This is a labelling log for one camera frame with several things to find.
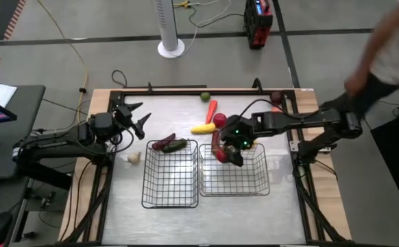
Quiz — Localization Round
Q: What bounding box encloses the dark green cucumber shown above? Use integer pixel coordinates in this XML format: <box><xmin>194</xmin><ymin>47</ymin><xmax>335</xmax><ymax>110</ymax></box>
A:
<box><xmin>161</xmin><ymin>138</ymin><xmax>189</xmax><ymax>154</ymax></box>

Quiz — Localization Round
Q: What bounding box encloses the yellow corn cob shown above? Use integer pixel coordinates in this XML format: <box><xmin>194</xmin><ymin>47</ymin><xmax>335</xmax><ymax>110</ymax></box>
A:
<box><xmin>190</xmin><ymin>123</ymin><xmax>217</xmax><ymax>135</ymax></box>

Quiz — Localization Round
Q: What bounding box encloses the white floor cable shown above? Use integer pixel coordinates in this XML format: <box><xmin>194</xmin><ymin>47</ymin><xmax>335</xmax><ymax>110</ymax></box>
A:
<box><xmin>171</xmin><ymin>0</ymin><xmax>234</xmax><ymax>58</ymax></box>

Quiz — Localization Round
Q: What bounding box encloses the dark red eggplant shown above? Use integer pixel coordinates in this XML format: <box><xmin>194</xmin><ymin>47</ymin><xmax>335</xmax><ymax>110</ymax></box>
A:
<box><xmin>151</xmin><ymin>132</ymin><xmax>177</xmax><ymax>152</ymax></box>

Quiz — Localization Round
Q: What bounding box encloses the white garlic bulb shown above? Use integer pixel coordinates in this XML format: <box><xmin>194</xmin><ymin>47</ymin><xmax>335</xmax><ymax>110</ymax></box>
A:
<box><xmin>127</xmin><ymin>151</ymin><xmax>142</xmax><ymax>165</ymax></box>

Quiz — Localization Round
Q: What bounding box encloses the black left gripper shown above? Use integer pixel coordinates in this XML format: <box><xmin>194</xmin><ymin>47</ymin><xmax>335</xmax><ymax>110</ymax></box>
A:
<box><xmin>112</xmin><ymin>101</ymin><xmax>152</xmax><ymax>141</ymax></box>

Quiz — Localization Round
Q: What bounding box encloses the black looped cable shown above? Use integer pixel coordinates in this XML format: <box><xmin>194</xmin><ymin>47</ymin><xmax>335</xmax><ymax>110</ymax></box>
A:
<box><xmin>111</xmin><ymin>69</ymin><xmax>129</xmax><ymax>89</ymax></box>

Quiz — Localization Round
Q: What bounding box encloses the black desk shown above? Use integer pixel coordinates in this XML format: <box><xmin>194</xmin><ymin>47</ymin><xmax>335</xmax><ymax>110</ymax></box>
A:
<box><xmin>0</xmin><ymin>84</ymin><xmax>47</xmax><ymax>182</ymax></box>

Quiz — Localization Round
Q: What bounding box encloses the black wire basket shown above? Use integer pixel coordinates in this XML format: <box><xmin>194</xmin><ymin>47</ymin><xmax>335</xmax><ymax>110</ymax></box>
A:
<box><xmin>141</xmin><ymin>139</ymin><xmax>200</xmax><ymax>209</ymax></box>

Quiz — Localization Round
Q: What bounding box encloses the white tower fan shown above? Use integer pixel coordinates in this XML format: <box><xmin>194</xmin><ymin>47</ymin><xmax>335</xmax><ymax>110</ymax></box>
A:
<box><xmin>154</xmin><ymin>0</ymin><xmax>186</xmax><ymax>59</ymax></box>

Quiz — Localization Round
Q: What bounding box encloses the silver wire basket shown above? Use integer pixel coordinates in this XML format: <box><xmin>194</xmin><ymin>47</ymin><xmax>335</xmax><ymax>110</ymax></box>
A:
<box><xmin>197</xmin><ymin>142</ymin><xmax>271</xmax><ymax>198</ymax></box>

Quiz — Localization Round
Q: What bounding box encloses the orange carrot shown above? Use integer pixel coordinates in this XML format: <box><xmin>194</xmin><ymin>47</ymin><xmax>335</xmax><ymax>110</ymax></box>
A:
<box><xmin>205</xmin><ymin>99</ymin><xmax>219</xmax><ymax>125</ymax></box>

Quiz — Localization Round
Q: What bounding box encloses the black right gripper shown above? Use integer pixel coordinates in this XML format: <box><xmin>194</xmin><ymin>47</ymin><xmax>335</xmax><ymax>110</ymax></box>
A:
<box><xmin>219</xmin><ymin>115</ymin><xmax>255</xmax><ymax>168</ymax></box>

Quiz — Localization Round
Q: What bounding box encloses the red apple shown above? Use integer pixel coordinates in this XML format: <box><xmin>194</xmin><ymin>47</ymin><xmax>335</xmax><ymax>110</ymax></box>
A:
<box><xmin>213</xmin><ymin>113</ymin><xmax>228</xmax><ymax>129</ymax></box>

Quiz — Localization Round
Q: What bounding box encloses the person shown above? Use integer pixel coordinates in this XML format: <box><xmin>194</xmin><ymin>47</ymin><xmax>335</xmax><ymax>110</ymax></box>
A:
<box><xmin>319</xmin><ymin>0</ymin><xmax>399</xmax><ymax>119</ymax></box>

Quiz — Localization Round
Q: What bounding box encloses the red pepper with green tip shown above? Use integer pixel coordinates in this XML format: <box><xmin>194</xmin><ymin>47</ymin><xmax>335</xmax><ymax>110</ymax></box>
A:
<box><xmin>210</xmin><ymin>130</ymin><xmax>223</xmax><ymax>161</ymax></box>

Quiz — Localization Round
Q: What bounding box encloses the black bar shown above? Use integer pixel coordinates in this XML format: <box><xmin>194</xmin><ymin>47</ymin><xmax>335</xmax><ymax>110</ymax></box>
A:
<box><xmin>123</xmin><ymin>84</ymin><xmax>208</xmax><ymax>90</ymax></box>

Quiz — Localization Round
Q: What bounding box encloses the yellow floor cable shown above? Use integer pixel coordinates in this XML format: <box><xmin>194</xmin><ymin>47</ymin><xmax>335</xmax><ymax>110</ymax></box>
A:
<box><xmin>36</xmin><ymin>0</ymin><xmax>89</xmax><ymax>124</ymax></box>

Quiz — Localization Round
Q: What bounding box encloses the black metal table frame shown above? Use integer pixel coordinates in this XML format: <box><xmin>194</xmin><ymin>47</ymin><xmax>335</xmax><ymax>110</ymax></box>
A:
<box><xmin>60</xmin><ymin>82</ymin><xmax>351</xmax><ymax>247</ymax></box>

